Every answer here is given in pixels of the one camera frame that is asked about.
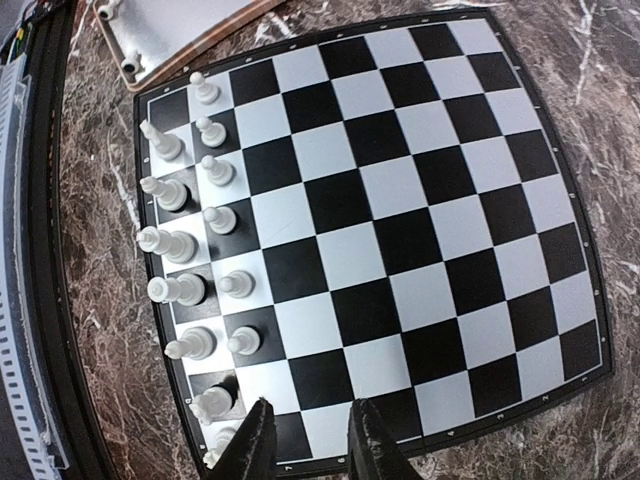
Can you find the white king chess piece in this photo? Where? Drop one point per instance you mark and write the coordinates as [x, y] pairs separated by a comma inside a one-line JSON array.
[[187, 289]]

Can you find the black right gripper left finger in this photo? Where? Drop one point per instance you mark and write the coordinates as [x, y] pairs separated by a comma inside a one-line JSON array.
[[251, 454]]

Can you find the white chess piece tray right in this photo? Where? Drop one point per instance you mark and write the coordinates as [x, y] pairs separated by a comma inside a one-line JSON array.
[[107, 10]]

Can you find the metal tray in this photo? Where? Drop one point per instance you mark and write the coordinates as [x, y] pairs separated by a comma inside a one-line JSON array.
[[170, 34]]

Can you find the white chess piece lying left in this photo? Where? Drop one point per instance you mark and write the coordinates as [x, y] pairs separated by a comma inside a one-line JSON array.
[[130, 63]]

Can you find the white rook chess piece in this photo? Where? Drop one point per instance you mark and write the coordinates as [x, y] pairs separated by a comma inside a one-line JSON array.
[[217, 437], [168, 146]]

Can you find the white slotted cable duct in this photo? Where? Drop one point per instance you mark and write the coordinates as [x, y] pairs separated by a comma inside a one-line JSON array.
[[23, 383]]

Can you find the white pawn chess piece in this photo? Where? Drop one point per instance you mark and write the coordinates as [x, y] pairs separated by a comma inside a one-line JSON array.
[[218, 172], [205, 92], [221, 220], [236, 284], [213, 134], [245, 340]]

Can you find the black grey chessboard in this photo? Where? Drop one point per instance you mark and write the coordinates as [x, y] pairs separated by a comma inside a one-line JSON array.
[[413, 228]]

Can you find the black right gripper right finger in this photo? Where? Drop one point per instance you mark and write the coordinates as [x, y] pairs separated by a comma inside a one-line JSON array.
[[372, 453]]

